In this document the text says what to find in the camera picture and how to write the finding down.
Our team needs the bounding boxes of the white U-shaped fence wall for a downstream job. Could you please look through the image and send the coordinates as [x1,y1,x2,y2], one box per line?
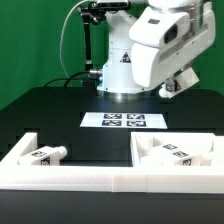
[0,132,224,194]

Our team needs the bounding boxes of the white square tabletop panel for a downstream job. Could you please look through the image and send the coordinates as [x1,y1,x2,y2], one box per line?
[130,132,224,168]

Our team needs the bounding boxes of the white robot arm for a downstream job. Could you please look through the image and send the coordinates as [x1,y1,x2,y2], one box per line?
[96,0,216,99]

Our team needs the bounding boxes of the white sheet with fiducial tags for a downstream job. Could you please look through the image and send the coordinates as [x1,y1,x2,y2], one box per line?
[80,112,167,129]

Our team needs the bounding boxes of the black cables on table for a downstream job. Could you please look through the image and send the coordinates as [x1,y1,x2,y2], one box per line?
[43,70,92,88]

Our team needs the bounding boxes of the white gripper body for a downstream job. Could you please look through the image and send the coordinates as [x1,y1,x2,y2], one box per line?
[129,4,216,90]

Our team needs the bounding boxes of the white cable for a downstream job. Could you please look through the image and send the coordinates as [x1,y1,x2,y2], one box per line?
[59,0,91,79]

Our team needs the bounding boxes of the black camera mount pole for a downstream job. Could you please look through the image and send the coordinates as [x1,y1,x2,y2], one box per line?
[77,2,111,88]

